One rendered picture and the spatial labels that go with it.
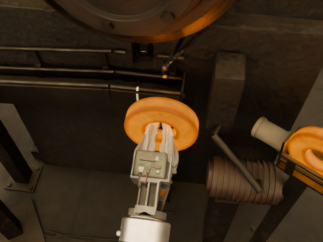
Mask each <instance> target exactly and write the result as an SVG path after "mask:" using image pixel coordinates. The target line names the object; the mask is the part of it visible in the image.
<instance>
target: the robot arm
mask: <svg viewBox="0 0 323 242"><path fill-rule="evenodd" d="M160 126H162V132H161V136H162V142H161V144H160V147H159V152H155V151H156V144H155V139H156V137H157V136H158V128H159V127H160ZM178 162H179V154H178V150H177V147H176V144H175V141H174V135H173V132H172V129H171V126H170V125H168V124H166V123H161V122H154V123H149V124H148V128H147V130H146V131H145V133H144V136H143V139H142V140H141V141H140V143H139V144H138V145H137V147H136V148H135V151H134V155H133V163H132V169H131V175H130V178H131V180H132V181H133V183H134V184H137V186H138V189H139V191H138V197H137V204H136V206H135V208H129V210H128V216H129V217H123V218H122V222H121V231H120V230H118V231H117V232H116V235H117V236H120V238H119V241H118V242H169V236H170V228H171V225H170V223H167V222H164V221H166V215H167V214H166V213H164V212H162V210H163V207H164V204H165V201H166V198H167V195H168V192H169V190H170V185H171V184H172V183H173V182H172V181H171V178H172V175H173V174H177V171H176V169H177V166H178Z"/></svg>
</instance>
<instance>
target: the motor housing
mask: <svg viewBox="0 0 323 242"><path fill-rule="evenodd" d="M239 159H240V160H241V161H242V163H243V164H244V165H245V166H246V168H247V169H248V170H249V171H250V173H251V174H252V175H253V177H254V178H255V179H261V180H262V183H263V188H264V193H263V194H258V193H257V192H256V191H255V190H254V188H253V187H252V186H251V185H250V183H249V182H248V181H247V179H246V178H245V177H244V175H243V174H242V173H241V172H240V170H239V169H238V168H237V166H236V165H235V164H234V163H233V162H232V161H231V160H230V159H229V158H228V157H226V156H224V157H221V156H220V155H219V156H218V157H217V156H213V158H212V160H211V159H209V162H208V168H207V176H206V192H209V201H208V205H207V209H206V212H205V216H204V223H203V236H202V241H203V242H223V241H224V239H225V237H226V235H227V232H228V230H229V228H230V225H231V223H232V221H233V219H234V216H235V214H236V212H237V209H238V207H239V205H240V201H241V202H245V201H246V203H250V202H251V203H252V204H255V203H257V204H259V205H260V204H261V203H262V204H263V205H269V206H272V205H278V204H279V202H281V201H282V200H283V198H284V196H283V194H282V188H283V186H284V184H285V182H286V173H284V172H283V171H282V170H280V169H279V168H278V167H276V163H275V162H269V161H266V162H265V161H263V160H261V161H259V160H255V161H254V160H253V159H250V160H248V159H247V158H245V159H243V158H239Z"/></svg>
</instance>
